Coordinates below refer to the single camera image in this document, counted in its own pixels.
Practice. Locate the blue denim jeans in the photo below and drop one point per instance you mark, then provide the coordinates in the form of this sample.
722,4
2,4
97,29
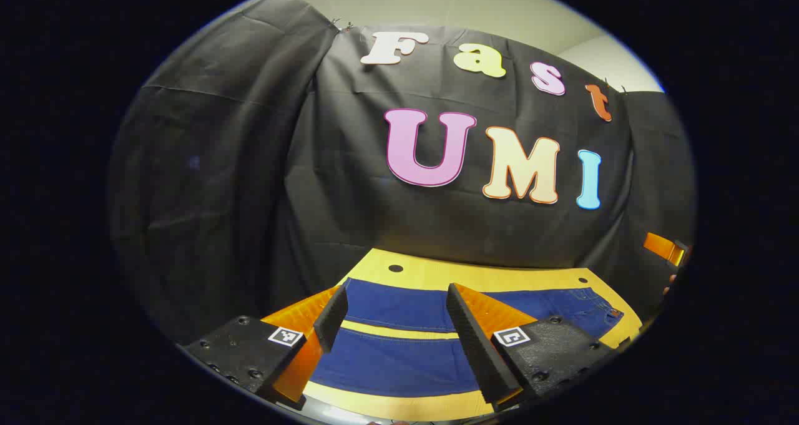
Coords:
399,362

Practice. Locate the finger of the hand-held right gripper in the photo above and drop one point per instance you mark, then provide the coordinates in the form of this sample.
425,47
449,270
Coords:
660,245

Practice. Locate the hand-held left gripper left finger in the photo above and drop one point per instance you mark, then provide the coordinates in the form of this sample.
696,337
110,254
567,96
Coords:
332,322

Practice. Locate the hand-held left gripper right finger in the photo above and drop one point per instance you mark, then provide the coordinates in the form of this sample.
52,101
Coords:
477,344

